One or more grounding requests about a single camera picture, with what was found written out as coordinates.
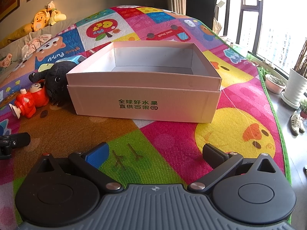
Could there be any red figurine toy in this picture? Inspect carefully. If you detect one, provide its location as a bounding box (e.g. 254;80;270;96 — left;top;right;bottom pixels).
9;82;50;118

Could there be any black plush toy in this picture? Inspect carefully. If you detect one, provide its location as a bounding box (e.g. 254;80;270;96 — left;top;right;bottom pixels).
29;61;77;107

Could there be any colourful cartoon play mat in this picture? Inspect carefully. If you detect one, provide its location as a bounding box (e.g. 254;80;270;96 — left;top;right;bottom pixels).
1;5;291;229

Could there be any white sneaker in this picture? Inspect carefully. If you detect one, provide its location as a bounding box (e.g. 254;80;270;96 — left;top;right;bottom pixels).
290;111;305;136

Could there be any pink bowl planter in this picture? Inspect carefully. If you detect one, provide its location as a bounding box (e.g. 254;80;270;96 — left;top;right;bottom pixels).
265;74;286;94

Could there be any pink crumpled cloth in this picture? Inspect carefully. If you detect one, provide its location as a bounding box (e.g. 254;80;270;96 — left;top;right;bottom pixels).
21;34;51;60

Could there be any white cardboard box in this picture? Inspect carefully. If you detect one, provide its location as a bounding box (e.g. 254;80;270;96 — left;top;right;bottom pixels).
67;40;222;123

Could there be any white plant pot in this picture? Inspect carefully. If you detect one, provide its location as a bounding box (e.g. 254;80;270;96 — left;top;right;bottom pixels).
281;69;307;109

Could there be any orange duck plush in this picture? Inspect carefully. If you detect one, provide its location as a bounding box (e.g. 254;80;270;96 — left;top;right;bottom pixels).
31;9;50;32

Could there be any yellow small plush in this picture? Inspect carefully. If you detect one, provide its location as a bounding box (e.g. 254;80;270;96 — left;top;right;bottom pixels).
47;1;67;25

